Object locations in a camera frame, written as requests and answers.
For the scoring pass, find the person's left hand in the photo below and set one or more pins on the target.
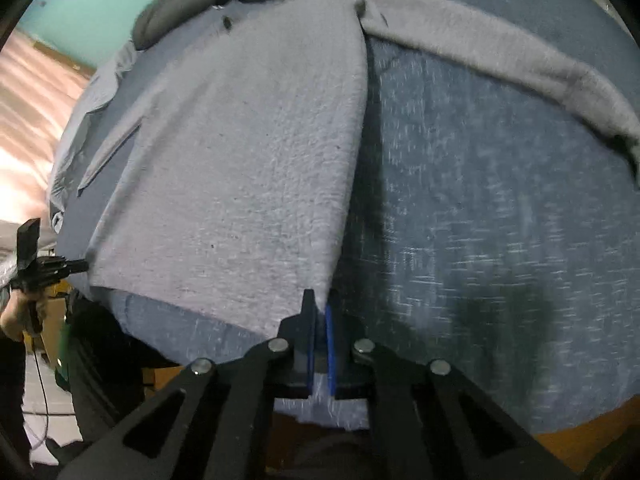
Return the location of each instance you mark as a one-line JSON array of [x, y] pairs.
[[15, 315]]

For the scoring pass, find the blue mottled bed sheet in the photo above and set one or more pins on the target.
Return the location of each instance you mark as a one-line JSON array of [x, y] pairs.
[[475, 260]]

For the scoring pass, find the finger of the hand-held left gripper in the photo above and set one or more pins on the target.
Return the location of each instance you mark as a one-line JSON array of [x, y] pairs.
[[75, 266]]

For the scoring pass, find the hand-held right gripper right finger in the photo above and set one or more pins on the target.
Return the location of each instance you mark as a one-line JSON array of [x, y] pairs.
[[330, 355]]

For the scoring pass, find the light blue-grey blanket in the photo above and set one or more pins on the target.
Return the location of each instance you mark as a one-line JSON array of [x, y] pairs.
[[85, 125]]

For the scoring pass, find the person's left forearm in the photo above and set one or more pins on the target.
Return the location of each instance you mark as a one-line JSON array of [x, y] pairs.
[[10, 385]]

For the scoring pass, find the grey knit sweater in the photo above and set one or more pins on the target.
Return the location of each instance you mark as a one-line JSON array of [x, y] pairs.
[[240, 160]]

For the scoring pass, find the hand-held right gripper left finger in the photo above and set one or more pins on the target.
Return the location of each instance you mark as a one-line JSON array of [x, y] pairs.
[[311, 365]]

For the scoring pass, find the wooden window frame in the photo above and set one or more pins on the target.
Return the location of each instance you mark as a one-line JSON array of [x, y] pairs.
[[65, 57]]

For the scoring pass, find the dark grey bolster pillow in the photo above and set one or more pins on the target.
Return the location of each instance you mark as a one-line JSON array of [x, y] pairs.
[[170, 15]]

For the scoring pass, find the pink curtain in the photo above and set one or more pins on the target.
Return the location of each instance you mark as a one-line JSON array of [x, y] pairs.
[[35, 135]]

